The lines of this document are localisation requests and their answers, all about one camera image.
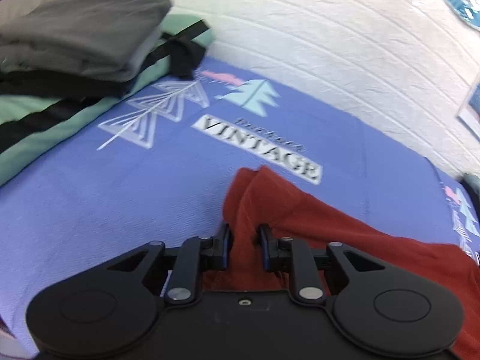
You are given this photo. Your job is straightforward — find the red pants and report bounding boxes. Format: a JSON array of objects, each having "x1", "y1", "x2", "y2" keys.
[{"x1": 203, "y1": 166, "x2": 479, "y2": 359}]

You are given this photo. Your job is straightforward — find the blue printed bed sheet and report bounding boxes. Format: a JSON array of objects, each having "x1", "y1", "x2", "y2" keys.
[{"x1": 1, "y1": 58, "x2": 479, "y2": 355}]

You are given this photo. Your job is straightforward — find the black folded garment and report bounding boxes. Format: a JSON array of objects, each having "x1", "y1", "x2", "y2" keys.
[{"x1": 1, "y1": 70, "x2": 137, "y2": 98}]

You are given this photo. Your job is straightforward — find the grey-blue folded jeans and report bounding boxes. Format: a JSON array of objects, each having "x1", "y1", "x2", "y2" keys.
[{"x1": 460, "y1": 173, "x2": 480, "y2": 198}]

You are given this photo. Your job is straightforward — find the grey folded garment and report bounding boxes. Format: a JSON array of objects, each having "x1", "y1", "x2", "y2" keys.
[{"x1": 1, "y1": 0, "x2": 172, "y2": 82}]

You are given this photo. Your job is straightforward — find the bedding poster on wall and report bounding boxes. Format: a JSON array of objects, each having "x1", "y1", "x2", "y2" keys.
[{"x1": 456, "y1": 76, "x2": 480, "y2": 140}]

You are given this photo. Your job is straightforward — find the mint green black-striped garment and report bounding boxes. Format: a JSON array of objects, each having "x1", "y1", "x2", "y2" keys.
[{"x1": 1, "y1": 14, "x2": 214, "y2": 183}]

